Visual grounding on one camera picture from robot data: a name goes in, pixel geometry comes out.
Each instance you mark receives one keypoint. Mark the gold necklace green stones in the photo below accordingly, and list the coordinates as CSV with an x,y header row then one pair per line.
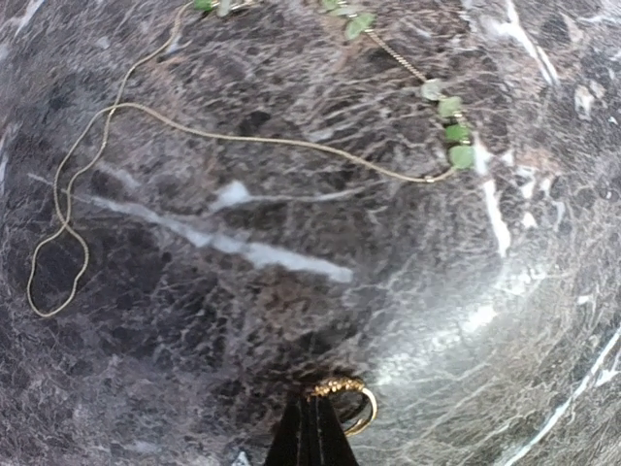
x,y
460,153

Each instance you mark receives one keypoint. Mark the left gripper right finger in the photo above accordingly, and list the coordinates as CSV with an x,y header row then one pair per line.
x,y
328,444

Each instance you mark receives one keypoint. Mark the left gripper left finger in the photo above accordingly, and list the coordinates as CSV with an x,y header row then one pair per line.
x,y
290,446

